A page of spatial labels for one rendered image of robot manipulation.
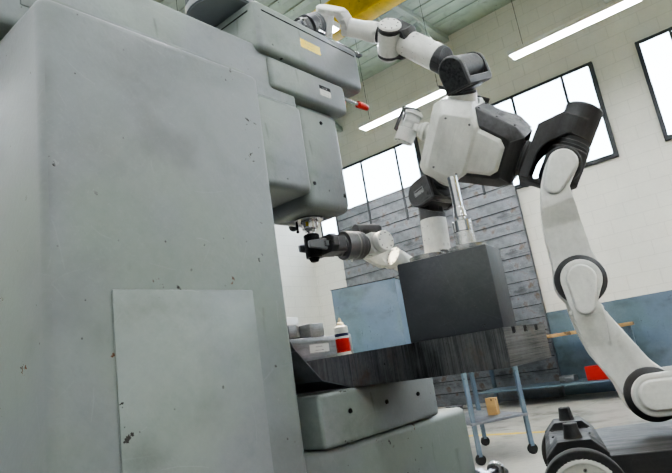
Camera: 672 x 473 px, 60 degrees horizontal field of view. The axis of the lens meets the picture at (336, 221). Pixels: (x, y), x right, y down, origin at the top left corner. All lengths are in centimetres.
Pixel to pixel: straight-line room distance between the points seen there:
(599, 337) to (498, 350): 60
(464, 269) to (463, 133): 64
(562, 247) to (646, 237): 715
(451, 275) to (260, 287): 44
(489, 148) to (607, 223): 729
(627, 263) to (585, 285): 723
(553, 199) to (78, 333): 135
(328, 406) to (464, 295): 40
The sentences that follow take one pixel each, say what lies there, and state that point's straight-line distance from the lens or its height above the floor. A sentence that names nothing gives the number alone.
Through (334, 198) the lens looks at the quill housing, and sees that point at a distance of 167.
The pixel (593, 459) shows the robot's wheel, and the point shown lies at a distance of 161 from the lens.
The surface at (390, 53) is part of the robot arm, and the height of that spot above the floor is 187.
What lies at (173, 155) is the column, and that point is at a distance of 115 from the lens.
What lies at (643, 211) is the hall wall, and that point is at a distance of 901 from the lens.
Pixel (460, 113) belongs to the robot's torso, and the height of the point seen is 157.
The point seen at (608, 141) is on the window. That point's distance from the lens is 920.
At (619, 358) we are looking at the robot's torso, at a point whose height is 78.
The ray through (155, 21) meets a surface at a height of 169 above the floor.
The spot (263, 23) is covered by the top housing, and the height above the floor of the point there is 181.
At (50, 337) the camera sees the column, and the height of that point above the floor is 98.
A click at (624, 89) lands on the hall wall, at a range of 941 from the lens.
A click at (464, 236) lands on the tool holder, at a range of 138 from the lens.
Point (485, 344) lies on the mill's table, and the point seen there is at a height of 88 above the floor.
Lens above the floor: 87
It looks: 14 degrees up
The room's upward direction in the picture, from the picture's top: 9 degrees counter-clockwise
